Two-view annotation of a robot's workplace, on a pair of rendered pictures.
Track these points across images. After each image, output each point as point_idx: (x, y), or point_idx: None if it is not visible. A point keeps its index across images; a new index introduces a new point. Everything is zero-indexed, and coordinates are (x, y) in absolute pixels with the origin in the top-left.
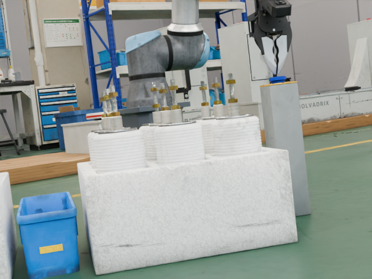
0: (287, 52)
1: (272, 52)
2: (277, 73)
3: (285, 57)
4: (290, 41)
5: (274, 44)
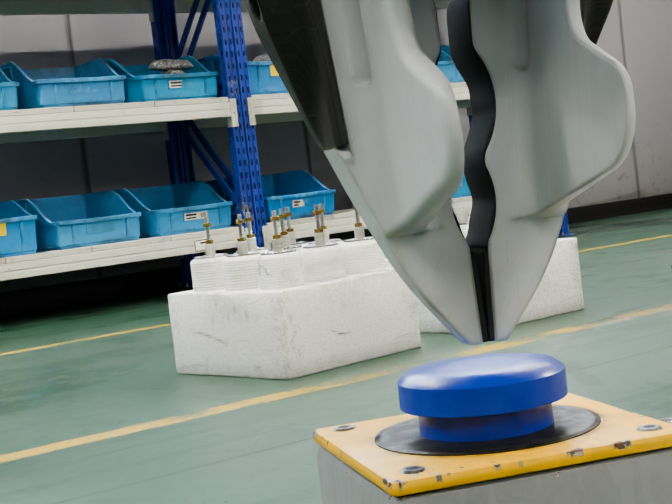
0: (326, 150)
1: (478, 119)
2: (476, 338)
3: (355, 201)
4: (270, 53)
5: (438, 32)
